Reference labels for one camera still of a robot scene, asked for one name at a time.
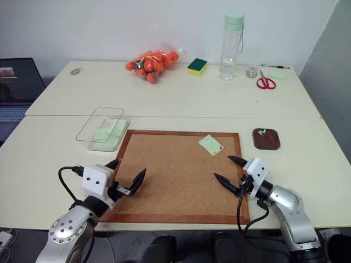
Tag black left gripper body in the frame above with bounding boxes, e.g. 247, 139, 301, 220
106, 176, 131, 205

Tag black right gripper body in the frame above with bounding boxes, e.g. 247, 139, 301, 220
236, 161, 255, 197

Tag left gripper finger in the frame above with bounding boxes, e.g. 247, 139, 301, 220
127, 168, 147, 196
105, 158, 122, 170

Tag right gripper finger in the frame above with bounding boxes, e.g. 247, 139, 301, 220
213, 172, 240, 196
228, 155, 249, 169

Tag pale green paper note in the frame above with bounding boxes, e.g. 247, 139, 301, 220
198, 134, 224, 157

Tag wood-framed cork board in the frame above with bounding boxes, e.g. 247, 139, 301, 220
98, 129, 251, 225

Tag small glass jar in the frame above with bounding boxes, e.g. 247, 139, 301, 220
245, 65, 259, 79

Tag light green paper pad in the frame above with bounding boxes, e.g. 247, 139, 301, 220
268, 69, 287, 81

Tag brown wooden tray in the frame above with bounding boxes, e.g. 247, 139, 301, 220
252, 127, 282, 151

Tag clear plastic box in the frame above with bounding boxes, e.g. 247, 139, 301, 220
76, 106, 131, 152

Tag yellow and green sponge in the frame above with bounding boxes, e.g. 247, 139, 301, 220
186, 57, 208, 77

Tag plastic bag of tangerines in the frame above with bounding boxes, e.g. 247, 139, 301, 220
125, 40, 184, 85

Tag clear bottle with green cap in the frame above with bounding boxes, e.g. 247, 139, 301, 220
219, 11, 245, 81

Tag white power strip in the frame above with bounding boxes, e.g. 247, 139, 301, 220
0, 230, 14, 247

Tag dark grey laptop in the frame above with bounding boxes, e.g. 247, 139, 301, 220
0, 57, 46, 123

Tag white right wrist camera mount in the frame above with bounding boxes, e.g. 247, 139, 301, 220
242, 157, 268, 199

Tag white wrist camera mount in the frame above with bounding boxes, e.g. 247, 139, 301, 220
242, 157, 268, 199
81, 164, 115, 210

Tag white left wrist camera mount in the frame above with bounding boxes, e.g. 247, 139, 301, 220
81, 164, 115, 210

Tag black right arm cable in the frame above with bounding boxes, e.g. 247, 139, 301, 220
236, 175, 278, 254

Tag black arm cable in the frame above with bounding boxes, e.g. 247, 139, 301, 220
58, 165, 83, 205
236, 175, 278, 254

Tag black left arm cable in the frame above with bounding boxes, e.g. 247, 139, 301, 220
58, 165, 83, 205

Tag red-handled scissors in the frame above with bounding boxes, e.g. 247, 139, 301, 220
256, 70, 277, 90

